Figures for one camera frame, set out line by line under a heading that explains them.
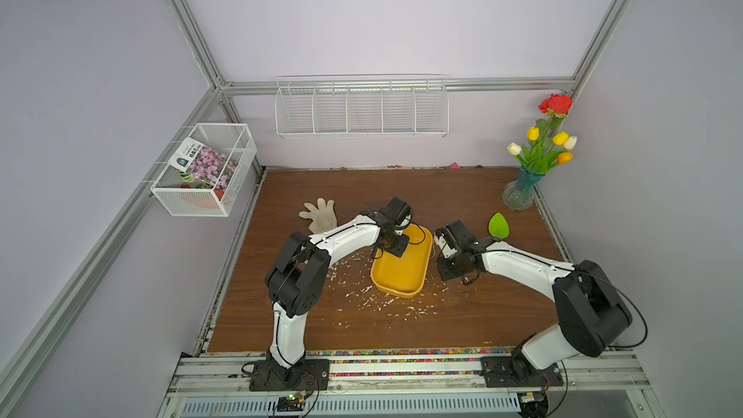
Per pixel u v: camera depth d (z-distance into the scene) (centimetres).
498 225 103
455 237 73
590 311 44
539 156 93
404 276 88
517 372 66
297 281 50
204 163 74
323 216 106
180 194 73
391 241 79
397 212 74
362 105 99
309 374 74
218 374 76
